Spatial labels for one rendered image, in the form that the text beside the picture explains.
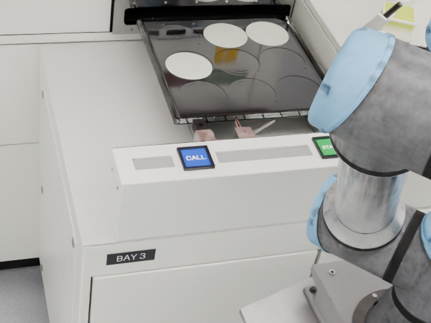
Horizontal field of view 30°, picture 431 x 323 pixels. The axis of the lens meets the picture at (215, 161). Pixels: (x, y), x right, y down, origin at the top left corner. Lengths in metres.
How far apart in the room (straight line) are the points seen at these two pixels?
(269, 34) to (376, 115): 1.12
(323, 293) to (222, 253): 0.26
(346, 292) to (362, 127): 0.60
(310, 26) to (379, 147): 1.13
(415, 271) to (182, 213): 0.45
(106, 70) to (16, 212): 0.59
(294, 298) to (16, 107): 0.91
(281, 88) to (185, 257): 0.44
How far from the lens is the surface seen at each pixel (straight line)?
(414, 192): 1.62
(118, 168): 1.37
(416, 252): 1.17
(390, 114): 0.78
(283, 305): 1.40
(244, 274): 1.61
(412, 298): 1.22
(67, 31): 1.89
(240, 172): 1.40
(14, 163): 2.12
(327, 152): 1.48
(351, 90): 0.79
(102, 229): 1.46
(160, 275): 1.54
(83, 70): 1.82
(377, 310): 1.29
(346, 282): 1.37
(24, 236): 2.32
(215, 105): 1.64
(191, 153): 1.41
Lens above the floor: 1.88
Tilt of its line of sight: 41 degrees down
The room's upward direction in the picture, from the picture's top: 11 degrees clockwise
